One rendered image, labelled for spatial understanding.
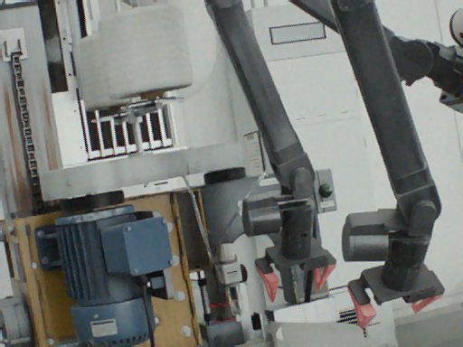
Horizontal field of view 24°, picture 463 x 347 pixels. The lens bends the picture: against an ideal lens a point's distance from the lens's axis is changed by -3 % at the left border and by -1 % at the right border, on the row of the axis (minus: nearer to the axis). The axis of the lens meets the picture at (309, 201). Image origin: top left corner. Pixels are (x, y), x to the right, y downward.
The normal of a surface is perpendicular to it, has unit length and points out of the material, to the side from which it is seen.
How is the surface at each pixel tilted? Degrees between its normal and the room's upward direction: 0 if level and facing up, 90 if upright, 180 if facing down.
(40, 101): 90
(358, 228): 120
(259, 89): 102
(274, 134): 96
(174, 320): 90
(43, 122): 90
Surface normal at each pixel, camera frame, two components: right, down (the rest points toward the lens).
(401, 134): 0.22, 0.48
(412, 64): 0.32, 0.20
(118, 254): -0.66, 0.15
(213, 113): 0.40, -0.02
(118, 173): 0.77, -0.09
